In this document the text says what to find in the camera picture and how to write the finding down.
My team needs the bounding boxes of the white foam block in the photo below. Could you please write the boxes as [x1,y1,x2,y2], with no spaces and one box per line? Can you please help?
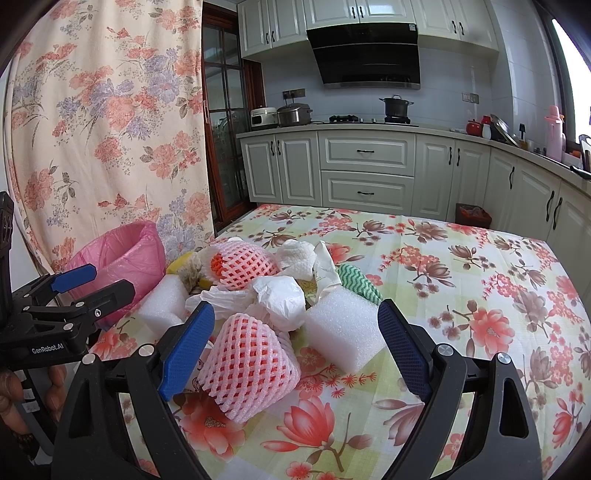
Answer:
[136,274,188,340]
[301,287,385,374]

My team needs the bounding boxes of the pink foam fruit net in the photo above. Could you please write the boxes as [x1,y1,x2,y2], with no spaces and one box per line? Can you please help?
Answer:
[197,313,301,423]

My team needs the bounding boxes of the green zigzag cloth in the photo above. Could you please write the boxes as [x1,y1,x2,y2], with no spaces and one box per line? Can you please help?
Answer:
[337,264,384,305]

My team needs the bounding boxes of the yellow pomelo peel piece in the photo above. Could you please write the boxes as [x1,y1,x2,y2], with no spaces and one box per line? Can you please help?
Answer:
[176,252,212,294]
[166,251,200,278]

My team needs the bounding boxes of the pink-orange foam fruit net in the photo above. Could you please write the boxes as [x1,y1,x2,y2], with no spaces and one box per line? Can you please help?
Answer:
[201,240,280,291]

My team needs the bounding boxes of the white plastic bag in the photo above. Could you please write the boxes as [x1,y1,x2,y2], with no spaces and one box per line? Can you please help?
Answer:
[185,276,305,332]

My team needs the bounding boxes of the printed paper wrapper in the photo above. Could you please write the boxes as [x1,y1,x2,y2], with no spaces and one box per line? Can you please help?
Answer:
[297,241,342,306]

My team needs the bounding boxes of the white paper towel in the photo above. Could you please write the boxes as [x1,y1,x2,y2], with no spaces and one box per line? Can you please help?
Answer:
[274,239,317,281]

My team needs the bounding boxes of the pink-lined trash bin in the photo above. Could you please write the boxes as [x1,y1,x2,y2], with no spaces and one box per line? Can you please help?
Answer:
[65,221,166,330]

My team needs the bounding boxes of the red floor trash bin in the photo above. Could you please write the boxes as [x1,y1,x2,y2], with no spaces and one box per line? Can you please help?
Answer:
[455,203,492,229]

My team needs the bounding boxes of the white lower kitchen cabinets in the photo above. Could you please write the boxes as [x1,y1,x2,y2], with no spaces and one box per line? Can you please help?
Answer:
[238,124,590,293]

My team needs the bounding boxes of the person's left hand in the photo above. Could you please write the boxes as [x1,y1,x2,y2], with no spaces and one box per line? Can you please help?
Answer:
[0,363,68,434]

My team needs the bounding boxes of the floral curtain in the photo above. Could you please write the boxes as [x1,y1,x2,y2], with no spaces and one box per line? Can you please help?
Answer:
[4,1,213,272]

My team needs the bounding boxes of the red kettle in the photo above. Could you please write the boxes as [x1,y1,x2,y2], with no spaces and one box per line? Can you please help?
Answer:
[466,119,483,137]

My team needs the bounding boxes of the gas stove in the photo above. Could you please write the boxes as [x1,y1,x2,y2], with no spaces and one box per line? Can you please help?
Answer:
[329,115,411,125]

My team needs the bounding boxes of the black cooking pot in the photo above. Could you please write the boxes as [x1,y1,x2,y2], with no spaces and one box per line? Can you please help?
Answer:
[381,94,413,125]

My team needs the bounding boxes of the red-framed glass door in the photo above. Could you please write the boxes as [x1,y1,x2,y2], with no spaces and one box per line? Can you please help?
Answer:
[202,1,266,232]

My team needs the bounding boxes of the pink thermos flask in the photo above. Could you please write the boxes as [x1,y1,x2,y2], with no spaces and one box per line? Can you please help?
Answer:
[545,105,566,163]

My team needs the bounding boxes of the silver pressure cooker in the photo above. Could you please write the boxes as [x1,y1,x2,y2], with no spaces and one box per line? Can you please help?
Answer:
[276,103,312,127]

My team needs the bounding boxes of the black range hood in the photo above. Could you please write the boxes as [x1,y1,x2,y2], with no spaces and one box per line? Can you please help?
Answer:
[307,22,421,89]

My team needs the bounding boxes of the window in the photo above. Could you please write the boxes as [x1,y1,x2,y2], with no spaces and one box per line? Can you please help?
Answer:
[540,1,590,144]

